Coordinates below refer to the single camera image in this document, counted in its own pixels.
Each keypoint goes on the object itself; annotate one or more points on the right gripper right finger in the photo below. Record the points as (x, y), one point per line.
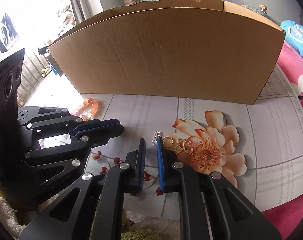
(210, 206)

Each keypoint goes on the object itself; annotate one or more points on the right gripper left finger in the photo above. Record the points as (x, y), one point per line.
(109, 188)

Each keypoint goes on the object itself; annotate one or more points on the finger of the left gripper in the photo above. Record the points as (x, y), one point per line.
(59, 166)
(44, 122)

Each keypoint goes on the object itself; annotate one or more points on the gold heart earrings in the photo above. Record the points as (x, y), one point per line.
(184, 145)

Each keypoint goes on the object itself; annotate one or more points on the gold hoop earring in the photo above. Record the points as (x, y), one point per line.
(168, 142)

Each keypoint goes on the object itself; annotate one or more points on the floral bed sheet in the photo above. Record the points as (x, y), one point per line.
(225, 137)

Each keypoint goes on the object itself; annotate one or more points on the pink fleece blanket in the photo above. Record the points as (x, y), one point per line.
(279, 193)

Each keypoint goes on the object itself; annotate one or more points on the brown cardboard box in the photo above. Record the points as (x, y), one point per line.
(202, 49)

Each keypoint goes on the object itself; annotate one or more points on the blue pillow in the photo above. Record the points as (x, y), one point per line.
(294, 35)

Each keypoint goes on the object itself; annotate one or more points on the mushroom figurine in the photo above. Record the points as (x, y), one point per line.
(263, 8)

